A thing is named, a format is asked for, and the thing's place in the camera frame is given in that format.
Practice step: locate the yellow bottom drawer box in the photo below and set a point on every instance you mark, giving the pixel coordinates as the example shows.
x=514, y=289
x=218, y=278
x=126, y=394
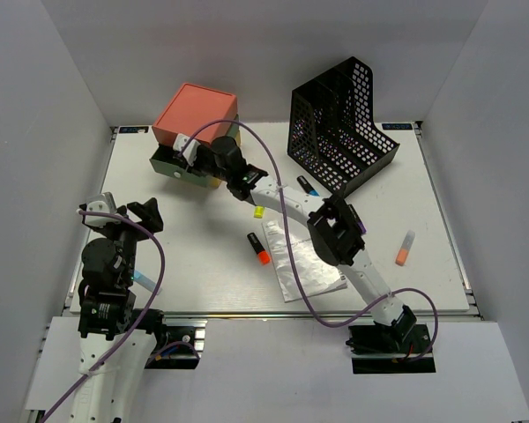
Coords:
x=214, y=182

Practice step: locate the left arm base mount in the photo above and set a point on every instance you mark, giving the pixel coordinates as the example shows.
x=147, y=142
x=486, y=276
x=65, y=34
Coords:
x=179, y=346

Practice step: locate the pastel orange highlighter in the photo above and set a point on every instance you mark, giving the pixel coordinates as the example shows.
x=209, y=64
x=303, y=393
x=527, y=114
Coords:
x=405, y=248

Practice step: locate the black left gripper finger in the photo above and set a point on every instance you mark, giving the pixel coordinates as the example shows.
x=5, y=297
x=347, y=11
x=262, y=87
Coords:
x=137, y=209
x=152, y=219

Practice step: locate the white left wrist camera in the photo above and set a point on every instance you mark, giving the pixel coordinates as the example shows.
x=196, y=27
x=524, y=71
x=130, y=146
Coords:
x=96, y=207

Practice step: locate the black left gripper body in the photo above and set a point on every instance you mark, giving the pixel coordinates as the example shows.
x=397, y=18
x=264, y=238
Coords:
x=124, y=233

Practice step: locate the orange cap black highlighter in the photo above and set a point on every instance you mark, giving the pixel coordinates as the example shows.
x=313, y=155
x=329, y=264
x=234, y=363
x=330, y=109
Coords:
x=259, y=249

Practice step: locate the yellow cap black highlighter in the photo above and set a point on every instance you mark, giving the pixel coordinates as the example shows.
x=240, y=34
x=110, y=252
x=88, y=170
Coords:
x=259, y=212

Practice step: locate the blue cap black highlighter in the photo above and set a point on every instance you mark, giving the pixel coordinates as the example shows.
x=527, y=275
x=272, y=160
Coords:
x=306, y=186

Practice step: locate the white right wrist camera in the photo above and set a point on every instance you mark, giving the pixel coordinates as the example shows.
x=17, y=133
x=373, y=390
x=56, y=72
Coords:
x=186, y=147

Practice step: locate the pastel blue highlighter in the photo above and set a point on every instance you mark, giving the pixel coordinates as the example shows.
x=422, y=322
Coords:
x=146, y=283

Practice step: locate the purple cap black highlighter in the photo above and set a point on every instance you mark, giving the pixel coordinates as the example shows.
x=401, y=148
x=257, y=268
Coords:
x=359, y=222

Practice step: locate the aluminium front rail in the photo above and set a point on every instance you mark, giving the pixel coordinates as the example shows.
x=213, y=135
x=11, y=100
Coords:
x=472, y=313

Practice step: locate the pink top drawer box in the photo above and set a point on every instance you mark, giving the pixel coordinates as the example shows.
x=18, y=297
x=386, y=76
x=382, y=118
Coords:
x=191, y=107

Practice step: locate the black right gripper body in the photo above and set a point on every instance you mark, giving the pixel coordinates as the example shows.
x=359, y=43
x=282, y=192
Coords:
x=205, y=162

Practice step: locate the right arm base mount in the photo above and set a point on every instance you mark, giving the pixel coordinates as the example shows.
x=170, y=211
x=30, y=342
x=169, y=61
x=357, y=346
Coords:
x=374, y=354

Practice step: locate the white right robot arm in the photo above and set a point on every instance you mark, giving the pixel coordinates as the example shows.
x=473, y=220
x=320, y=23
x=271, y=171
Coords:
x=333, y=226

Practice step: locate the Canon safety instructions booklet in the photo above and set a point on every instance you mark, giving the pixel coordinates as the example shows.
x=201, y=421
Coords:
x=316, y=276

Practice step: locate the green drawer box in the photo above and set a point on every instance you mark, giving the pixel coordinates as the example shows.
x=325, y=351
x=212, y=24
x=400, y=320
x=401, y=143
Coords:
x=165, y=161

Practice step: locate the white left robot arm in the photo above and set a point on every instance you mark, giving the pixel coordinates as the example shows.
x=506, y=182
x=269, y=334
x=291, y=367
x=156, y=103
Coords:
x=115, y=336

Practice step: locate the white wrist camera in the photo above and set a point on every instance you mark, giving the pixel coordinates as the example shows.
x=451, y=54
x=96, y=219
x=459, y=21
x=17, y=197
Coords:
x=96, y=207
x=186, y=147

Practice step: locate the black mesh file organizer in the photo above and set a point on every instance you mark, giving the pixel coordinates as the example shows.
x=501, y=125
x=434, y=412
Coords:
x=332, y=133

